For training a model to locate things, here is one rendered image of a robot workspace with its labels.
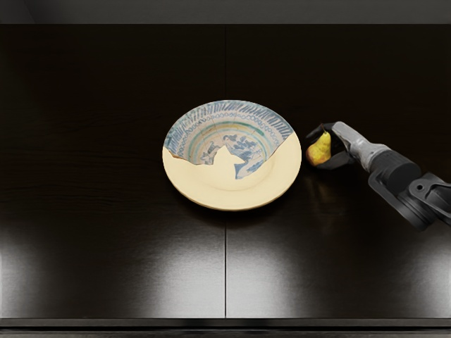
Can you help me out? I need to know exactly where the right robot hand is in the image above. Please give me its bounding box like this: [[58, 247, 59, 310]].
[[304, 120, 375, 173]]

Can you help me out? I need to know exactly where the yellow pear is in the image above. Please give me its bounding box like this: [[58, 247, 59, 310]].
[[305, 130, 333, 167]]

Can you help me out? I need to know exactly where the cream plate with blue pattern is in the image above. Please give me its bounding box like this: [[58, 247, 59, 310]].
[[161, 99, 303, 211]]

